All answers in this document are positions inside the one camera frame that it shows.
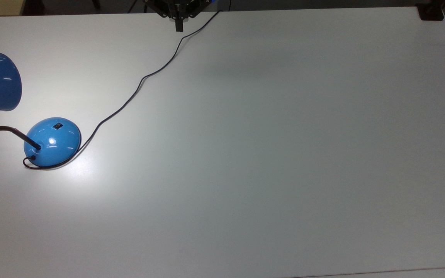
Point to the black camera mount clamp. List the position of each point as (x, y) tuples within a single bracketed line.
[(431, 13)]

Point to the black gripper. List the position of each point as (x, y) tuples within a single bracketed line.
[(176, 7)]

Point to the blue gooseneck desk lamp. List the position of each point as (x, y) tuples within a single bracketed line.
[(58, 143)]

